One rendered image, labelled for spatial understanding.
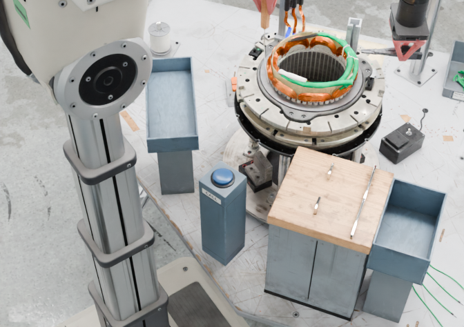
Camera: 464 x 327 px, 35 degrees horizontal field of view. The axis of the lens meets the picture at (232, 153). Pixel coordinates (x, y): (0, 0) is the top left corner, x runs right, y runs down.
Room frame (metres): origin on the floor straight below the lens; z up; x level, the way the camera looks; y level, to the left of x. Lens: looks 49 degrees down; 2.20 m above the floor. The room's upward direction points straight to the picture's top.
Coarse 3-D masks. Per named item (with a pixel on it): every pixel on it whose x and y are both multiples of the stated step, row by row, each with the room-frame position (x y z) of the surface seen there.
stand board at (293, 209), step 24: (312, 168) 0.94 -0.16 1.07; (336, 168) 0.94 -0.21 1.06; (360, 168) 0.94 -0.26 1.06; (288, 192) 0.88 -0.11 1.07; (312, 192) 0.88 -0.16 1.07; (336, 192) 0.88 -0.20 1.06; (360, 192) 0.88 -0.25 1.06; (384, 192) 0.88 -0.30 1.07; (288, 216) 0.82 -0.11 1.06; (312, 216) 0.82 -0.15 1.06; (336, 216) 0.83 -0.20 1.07; (360, 216) 0.83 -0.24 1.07; (336, 240) 0.78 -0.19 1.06; (360, 240) 0.77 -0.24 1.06
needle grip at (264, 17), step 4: (264, 0) 1.07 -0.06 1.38; (264, 4) 1.06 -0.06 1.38; (264, 8) 1.06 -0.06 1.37; (264, 12) 1.06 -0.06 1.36; (260, 16) 1.07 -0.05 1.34; (264, 16) 1.06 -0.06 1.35; (268, 16) 1.06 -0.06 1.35; (260, 20) 1.07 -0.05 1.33; (264, 20) 1.06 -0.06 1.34; (268, 20) 1.06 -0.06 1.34; (260, 24) 1.07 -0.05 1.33; (264, 24) 1.06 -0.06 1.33; (268, 24) 1.07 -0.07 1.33; (264, 28) 1.06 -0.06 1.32
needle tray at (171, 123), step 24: (168, 72) 1.26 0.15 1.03; (192, 72) 1.22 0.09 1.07; (168, 96) 1.18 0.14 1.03; (192, 96) 1.18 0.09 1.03; (168, 120) 1.11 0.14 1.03; (192, 120) 1.11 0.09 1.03; (168, 144) 1.02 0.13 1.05; (192, 144) 1.03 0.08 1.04; (168, 168) 1.09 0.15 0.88; (192, 168) 1.10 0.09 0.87; (168, 192) 1.09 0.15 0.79; (192, 192) 1.10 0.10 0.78
